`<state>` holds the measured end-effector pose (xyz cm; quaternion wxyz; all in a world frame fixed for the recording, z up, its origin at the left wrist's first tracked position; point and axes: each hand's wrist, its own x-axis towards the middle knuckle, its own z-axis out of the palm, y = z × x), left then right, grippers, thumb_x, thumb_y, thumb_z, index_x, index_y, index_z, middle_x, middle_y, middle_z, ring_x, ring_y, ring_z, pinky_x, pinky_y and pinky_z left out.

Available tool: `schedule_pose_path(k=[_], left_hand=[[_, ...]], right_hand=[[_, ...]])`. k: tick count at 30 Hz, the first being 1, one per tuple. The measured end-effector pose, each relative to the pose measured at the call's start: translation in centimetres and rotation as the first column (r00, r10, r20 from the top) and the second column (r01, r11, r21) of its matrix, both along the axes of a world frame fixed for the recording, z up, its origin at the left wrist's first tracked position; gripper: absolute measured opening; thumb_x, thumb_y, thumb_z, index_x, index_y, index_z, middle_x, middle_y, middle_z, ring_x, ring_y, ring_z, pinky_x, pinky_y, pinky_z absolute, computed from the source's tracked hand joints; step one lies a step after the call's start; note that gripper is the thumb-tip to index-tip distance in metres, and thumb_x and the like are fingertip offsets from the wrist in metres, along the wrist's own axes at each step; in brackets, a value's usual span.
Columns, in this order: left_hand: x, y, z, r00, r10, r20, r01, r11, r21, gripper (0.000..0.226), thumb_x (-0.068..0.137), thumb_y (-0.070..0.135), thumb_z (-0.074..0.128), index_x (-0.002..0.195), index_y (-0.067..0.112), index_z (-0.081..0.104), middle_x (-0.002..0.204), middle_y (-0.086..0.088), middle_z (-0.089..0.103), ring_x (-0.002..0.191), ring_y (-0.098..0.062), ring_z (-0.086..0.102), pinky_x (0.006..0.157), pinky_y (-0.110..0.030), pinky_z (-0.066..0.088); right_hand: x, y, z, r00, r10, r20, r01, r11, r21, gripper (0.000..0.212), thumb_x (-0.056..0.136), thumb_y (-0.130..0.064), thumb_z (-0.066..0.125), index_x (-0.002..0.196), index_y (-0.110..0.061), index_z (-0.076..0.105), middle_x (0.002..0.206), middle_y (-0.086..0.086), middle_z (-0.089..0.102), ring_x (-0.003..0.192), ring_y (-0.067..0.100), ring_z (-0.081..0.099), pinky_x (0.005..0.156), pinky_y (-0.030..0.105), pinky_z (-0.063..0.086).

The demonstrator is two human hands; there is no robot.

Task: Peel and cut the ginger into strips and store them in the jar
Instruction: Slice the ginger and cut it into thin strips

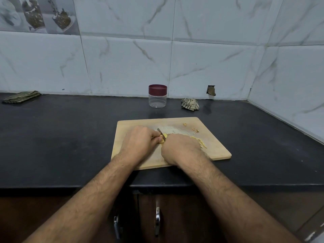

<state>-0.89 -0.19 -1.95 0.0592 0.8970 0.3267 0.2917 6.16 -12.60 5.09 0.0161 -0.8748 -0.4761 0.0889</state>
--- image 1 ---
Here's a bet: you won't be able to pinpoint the person's right hand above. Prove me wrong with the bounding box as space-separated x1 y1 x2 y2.
160 133 207 167

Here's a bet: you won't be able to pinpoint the person's left hand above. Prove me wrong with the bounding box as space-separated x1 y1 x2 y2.
117 125 163 169

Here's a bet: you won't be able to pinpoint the wooden cutting board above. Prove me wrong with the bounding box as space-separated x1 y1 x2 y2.
111 117 233 170

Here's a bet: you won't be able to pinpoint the clear jar maroon lid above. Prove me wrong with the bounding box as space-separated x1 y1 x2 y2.
148 84 168 108

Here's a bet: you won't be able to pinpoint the person's right forearm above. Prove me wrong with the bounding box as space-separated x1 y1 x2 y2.
180 154 302 243

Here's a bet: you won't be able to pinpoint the person's left forearm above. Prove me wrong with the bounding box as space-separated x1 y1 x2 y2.
24 158 135 243

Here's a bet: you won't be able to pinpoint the small ginger peel scraps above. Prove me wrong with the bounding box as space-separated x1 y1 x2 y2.
183 122 200 133

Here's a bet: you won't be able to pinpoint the black countertop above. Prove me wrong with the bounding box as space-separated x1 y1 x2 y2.
0 92 324 189

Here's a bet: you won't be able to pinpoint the crumpled patterned cloth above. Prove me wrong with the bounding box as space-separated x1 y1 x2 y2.
181 98 200 111

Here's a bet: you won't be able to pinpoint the brown wooden cabinet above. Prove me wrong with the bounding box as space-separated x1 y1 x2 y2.
0 186 324 243

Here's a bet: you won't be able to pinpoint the folded green cloth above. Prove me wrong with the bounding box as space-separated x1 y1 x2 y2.
2 90 42 104

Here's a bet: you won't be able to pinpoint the decorative picture tiles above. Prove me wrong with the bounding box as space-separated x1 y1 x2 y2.
0 0 80 36

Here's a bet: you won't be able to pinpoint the metal cabinet handle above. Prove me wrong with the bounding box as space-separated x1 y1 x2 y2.
113 215 123 240
154 207 162 237

